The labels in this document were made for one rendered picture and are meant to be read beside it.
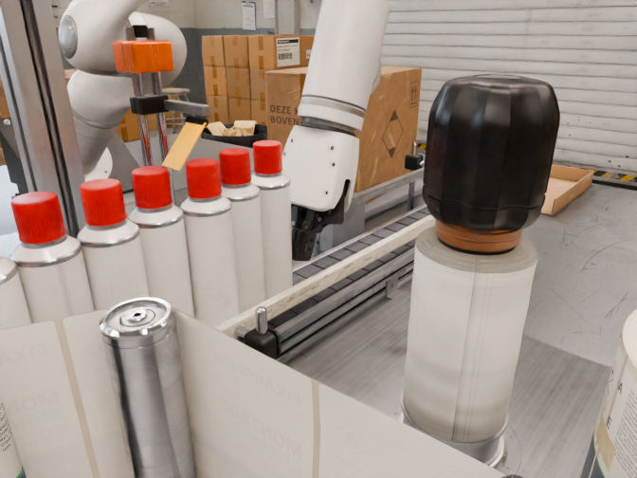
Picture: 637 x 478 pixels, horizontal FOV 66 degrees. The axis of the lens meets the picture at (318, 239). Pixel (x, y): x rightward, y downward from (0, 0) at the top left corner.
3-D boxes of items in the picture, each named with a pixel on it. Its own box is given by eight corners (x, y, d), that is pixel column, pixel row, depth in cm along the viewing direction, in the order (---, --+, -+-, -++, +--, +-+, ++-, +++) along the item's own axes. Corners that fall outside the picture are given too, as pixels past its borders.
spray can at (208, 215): (219, 355, 54) (201, 171, 45) (185, 340, 56) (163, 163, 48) (250, 332, 58) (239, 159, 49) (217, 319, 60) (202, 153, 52)
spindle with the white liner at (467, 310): (474, 500, 37) (547, 87, 25) (376, 440, 42) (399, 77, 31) (519, 432, 43) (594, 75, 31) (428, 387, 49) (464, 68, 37)
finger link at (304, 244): (301, 209, 63) (290, 259, 64) (320, 214, 61) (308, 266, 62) (318, 211, 66) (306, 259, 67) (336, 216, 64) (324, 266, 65)
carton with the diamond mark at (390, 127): (356, 210, 105) (361, 77, 94) (268, 191, 117) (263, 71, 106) (413, 176, 128) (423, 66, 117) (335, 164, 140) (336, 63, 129)
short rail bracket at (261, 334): (264, 414, 52) (260, 318, 47) (246, 402, 54) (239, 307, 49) (286, 399, 54) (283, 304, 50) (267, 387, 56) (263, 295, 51)
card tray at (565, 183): (553, 216, 107) (555, 198, 106) (444, 192, 123) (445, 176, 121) (591, 185, 128) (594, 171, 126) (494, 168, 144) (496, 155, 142)
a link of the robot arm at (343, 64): (312, 105, 68) (293, 91, 59) (334, 8, 67) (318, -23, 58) (371, 117, 67) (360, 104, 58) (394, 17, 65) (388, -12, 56)
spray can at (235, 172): (245, 331, 58) (234, 158, 50) (214, 317, 60) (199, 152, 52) (275, 312, 62) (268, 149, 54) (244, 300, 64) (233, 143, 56)
